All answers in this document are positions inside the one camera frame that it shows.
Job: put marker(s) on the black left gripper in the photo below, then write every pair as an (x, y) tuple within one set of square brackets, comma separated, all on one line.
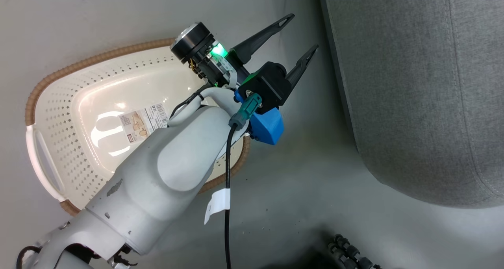
[(197, 44)]

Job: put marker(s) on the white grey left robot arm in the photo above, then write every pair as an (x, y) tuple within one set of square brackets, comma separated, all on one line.
[(165, 174)]

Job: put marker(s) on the cream perforated laundry basket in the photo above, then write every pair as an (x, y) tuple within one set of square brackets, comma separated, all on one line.
[(71, 115)]

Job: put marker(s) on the grey fabric sofa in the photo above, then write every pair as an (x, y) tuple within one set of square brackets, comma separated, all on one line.
[(425, 84)]

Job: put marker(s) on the printed paper label sticker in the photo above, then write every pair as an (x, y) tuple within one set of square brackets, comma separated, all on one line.
[(139, 123)]

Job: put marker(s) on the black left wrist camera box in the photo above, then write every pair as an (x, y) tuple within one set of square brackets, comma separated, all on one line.
[(267, 86)]

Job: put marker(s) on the blue left camera mount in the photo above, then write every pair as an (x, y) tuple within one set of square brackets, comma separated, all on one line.
[(267, 126)]

